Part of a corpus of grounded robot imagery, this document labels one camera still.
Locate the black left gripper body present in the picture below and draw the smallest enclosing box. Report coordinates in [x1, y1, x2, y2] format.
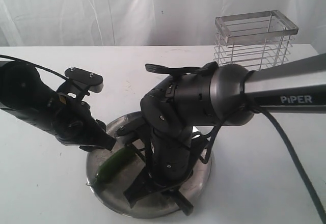
[51, 93, 102, 150]

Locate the green cucumber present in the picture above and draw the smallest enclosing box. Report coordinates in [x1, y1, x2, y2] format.
[86, 147, 136, 187]

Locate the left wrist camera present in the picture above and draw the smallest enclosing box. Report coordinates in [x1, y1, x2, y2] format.
[57, 67, 103, 101]

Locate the round stainless steel plate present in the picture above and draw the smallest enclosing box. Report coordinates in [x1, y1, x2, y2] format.
[86, 135, 212, 219]

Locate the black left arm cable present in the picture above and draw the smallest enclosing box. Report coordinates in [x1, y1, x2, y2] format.
[0, 54, 69, 82]

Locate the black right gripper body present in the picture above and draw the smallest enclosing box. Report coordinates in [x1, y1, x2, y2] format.
[145, 167, 193, 198]

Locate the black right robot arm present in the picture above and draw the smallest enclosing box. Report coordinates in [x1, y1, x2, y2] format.
[118, 54, 325, 218]

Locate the white backdrop curtain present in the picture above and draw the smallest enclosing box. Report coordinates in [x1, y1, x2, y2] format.
[1, 0, 325, 52]

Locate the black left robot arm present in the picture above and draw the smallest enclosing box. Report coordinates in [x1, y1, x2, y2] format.
[1, 61, 116, 152]

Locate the wire metal utensil basket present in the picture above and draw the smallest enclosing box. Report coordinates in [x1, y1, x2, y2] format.
[214, 10, 299, 70]

